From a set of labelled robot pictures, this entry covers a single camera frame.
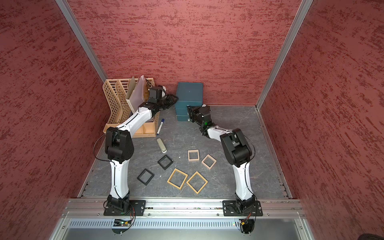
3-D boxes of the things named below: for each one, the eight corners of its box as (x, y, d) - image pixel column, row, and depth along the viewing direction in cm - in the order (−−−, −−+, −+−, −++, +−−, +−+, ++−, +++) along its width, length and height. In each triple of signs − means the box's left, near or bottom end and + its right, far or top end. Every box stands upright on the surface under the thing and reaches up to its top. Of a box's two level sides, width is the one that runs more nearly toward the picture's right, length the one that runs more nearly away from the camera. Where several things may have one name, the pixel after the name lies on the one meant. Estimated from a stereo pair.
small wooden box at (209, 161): (201, 163, 92) (201, 161, 90) (207, 155, 96) (208, 153, 94) (209, 170, 89) (210, 168, 88) (216, 161, 93) (216, 160, 91)
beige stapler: (162, 154, 95) (161, 152, 93) (156, 141, 101) (155, 139, 99) (167, 152, 97) (166, 149, 94) (161, 139, 102) (160, 137, 100)
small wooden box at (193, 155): (187, 161, 93) (187, 160, 91) (187, 151, 97) (187, 149, 96) (199, 161, 93) (199, 160, 91) (199, 151, 97) (199, 149, 96)
